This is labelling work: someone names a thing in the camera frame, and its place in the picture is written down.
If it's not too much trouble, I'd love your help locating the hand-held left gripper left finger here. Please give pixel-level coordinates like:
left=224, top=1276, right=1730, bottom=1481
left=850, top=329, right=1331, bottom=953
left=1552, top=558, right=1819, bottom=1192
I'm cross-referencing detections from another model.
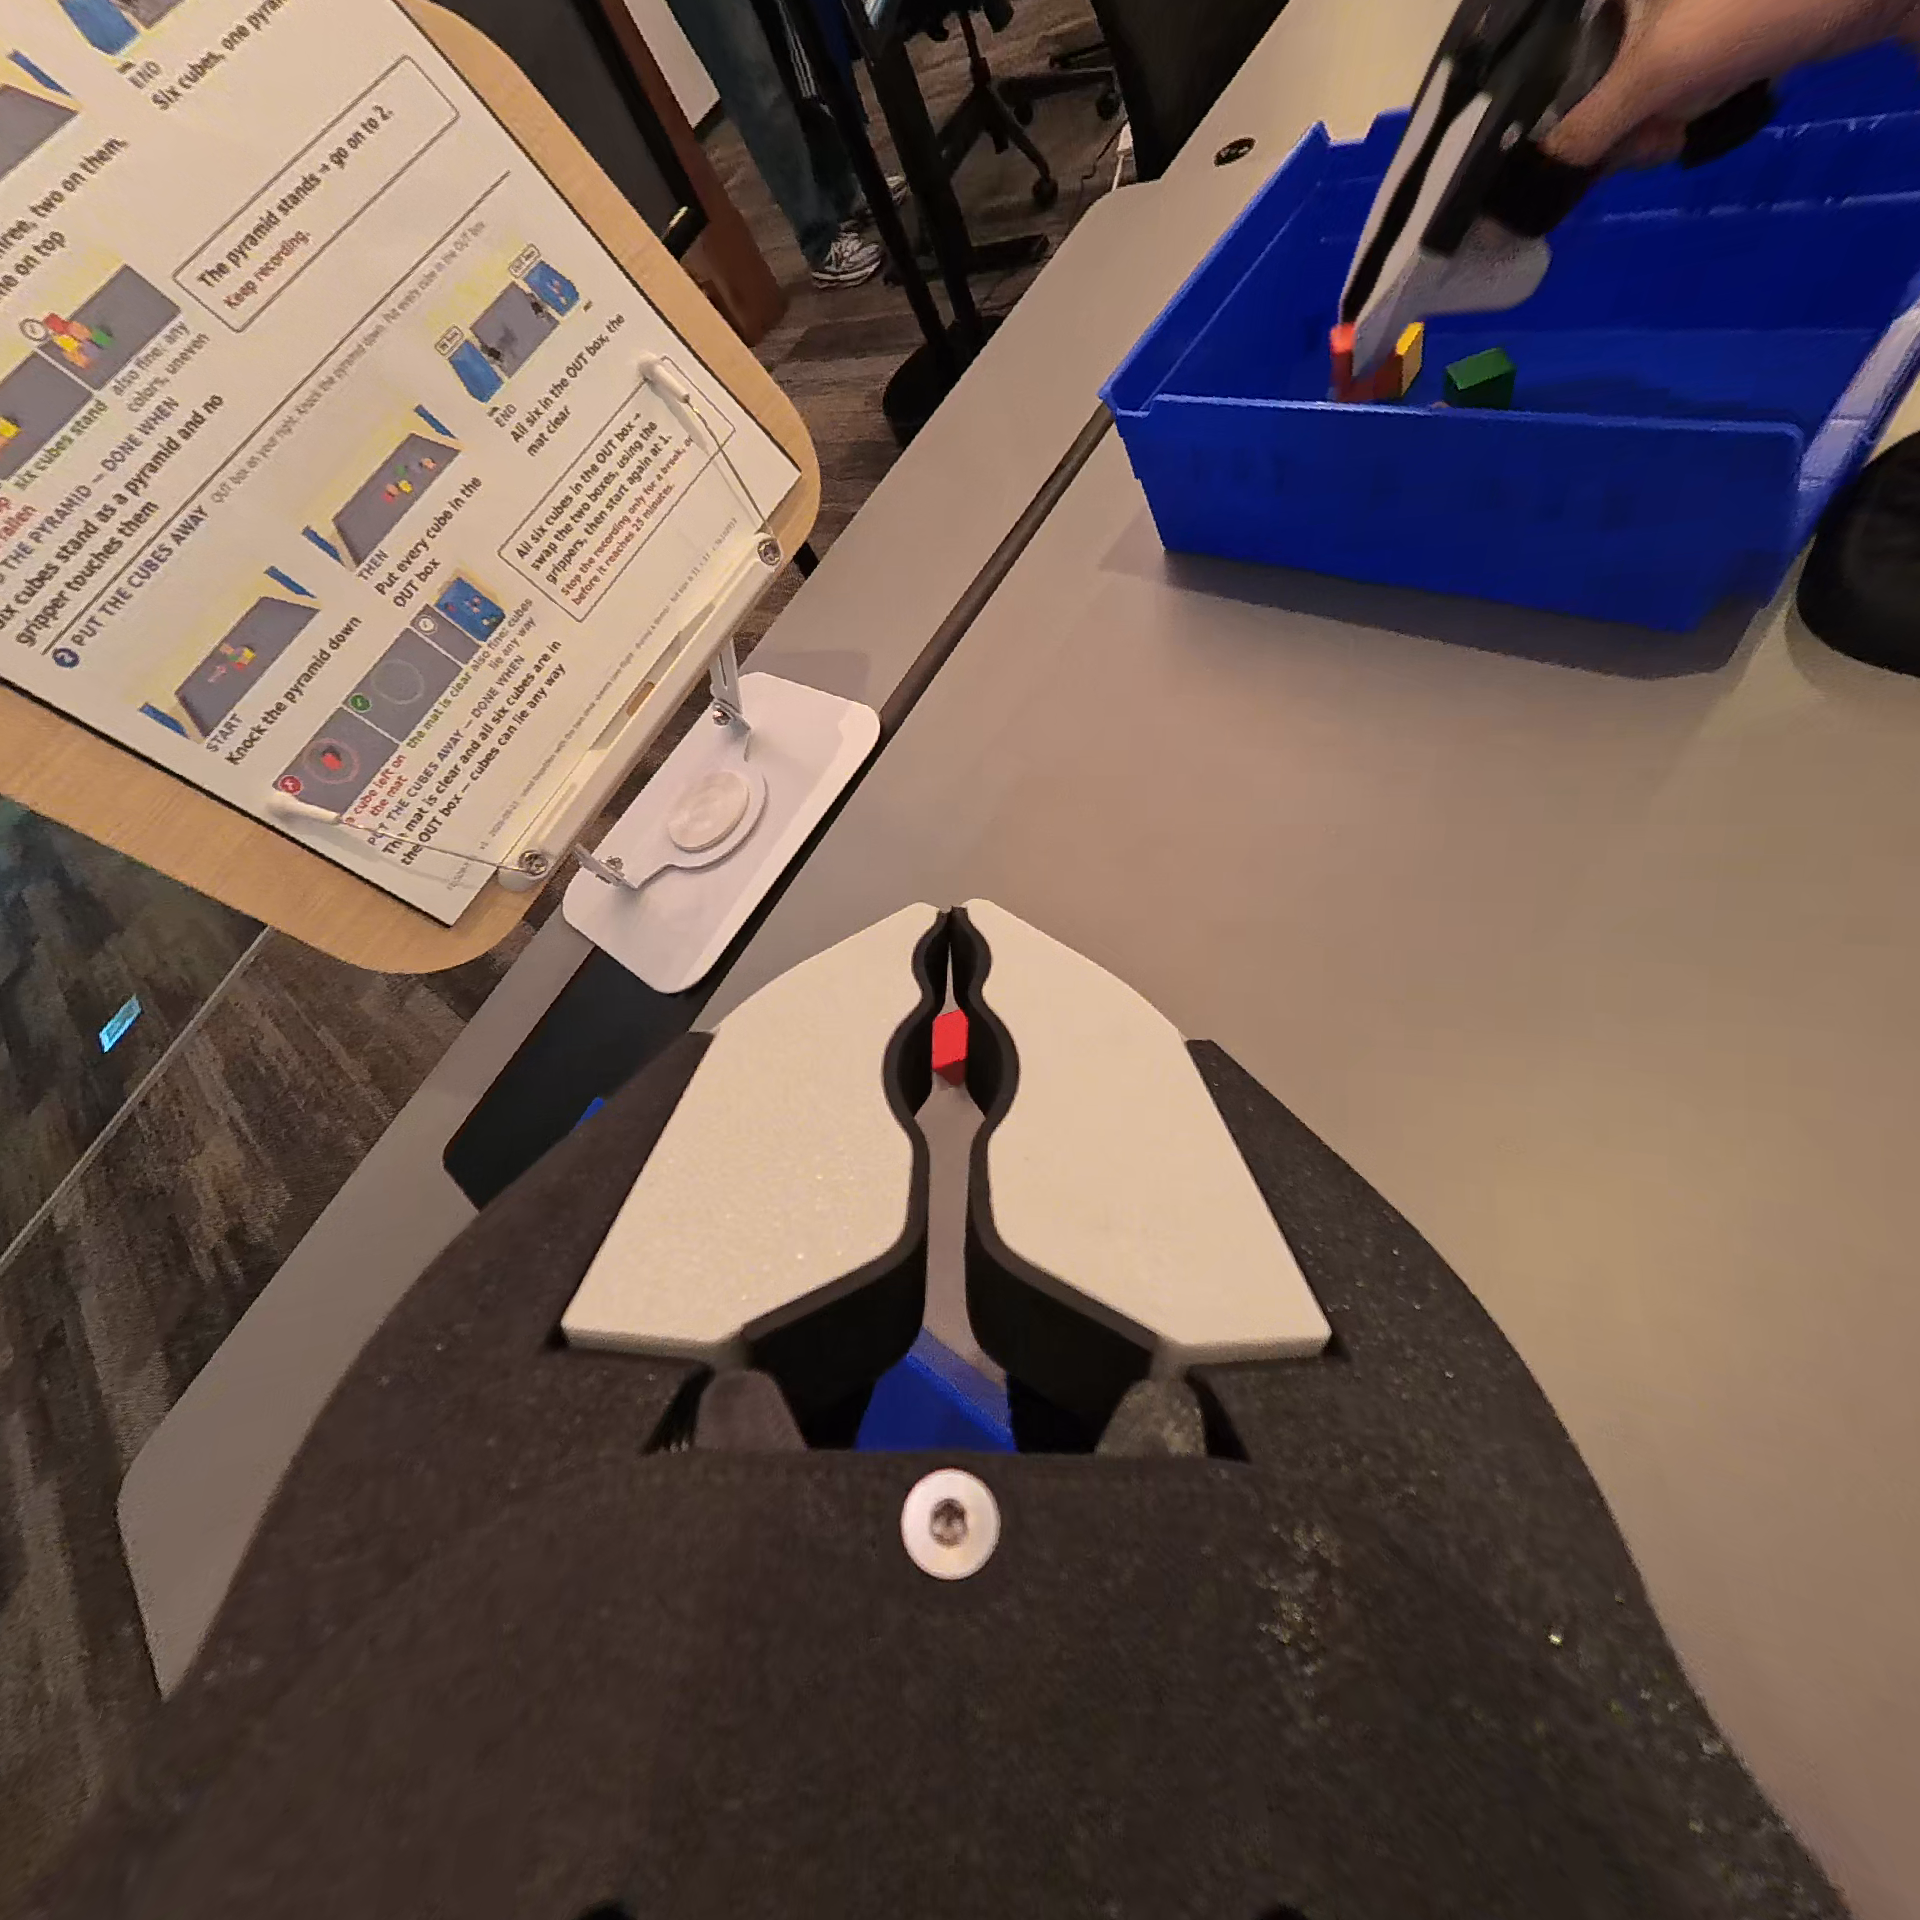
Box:
left=561, top=903, right=957, bottom=1452

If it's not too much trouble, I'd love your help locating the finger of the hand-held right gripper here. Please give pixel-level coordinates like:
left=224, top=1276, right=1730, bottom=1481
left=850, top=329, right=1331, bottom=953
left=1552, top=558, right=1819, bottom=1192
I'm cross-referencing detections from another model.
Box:
left=1335, top=64, right=1491, bottom=376
left=1400, top=229, right=1556, bottom=326

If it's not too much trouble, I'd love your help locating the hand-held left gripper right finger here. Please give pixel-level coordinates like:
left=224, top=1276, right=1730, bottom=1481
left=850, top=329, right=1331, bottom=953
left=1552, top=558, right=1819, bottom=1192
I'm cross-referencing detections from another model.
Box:
left=956, top=896, right=1337, bottom=1452

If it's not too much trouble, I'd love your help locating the blue plastic storage bin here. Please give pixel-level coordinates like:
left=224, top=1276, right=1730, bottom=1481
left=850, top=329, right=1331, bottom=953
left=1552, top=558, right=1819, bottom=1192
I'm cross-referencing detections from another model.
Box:
left=1100, top=40, right=1920, bottom=635
left=576, top=1095, right=1019, bottom=1453

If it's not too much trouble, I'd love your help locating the person's right hand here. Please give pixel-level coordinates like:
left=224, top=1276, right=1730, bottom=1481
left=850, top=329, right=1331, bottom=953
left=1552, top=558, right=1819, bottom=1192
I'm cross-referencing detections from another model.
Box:
left=1544, top=0, right=1920, bottom=169

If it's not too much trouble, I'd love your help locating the printed instruction sheet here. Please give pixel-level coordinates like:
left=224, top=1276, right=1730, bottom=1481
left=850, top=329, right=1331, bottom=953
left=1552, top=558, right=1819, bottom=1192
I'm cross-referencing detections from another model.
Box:
left=0, top=0, right=807, bottom=928

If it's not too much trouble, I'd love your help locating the wooden support post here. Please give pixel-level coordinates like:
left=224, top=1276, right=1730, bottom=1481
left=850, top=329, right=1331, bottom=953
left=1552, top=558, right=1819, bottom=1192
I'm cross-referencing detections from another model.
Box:
left=600, top=0, right=792, bottom=350

